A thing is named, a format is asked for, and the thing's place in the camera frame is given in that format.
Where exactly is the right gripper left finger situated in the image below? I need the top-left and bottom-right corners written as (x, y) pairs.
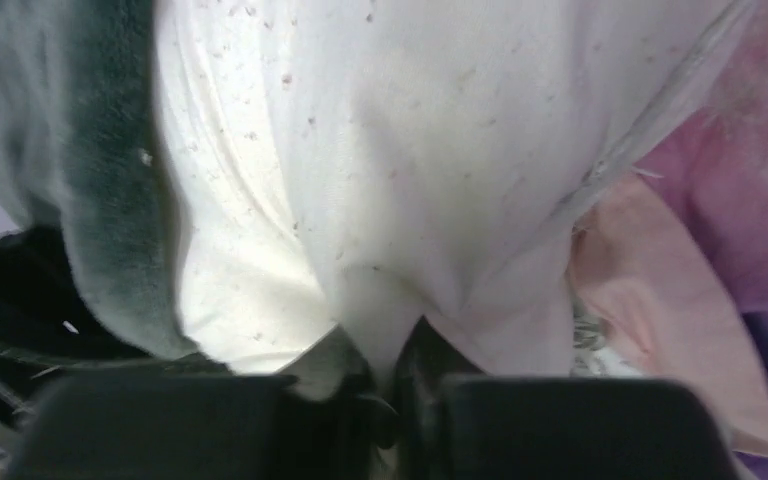
top-left (6, 373), bottom-right (376, 479)

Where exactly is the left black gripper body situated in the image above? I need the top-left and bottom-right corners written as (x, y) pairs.
top-left (0, 227), bottom-right (222, 430)

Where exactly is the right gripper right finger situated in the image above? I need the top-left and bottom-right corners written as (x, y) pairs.
top-left (397, 322), bottom-right (740, 480)

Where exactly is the white pillow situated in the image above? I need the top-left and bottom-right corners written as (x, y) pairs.
top-left (154, 1), bottom-right (753, 384)

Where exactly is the grey plush pillowcase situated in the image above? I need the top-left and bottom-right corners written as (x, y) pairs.
top-left (0, 1), bottom-right (196, 360)

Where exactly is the floral table cloth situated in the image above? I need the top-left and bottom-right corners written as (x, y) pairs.
top-left (571, 298), bottom-right (643, 378)

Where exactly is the purple princess print blanket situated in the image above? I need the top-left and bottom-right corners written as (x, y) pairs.
top-left (570, 1), bottom-right (768, 479)

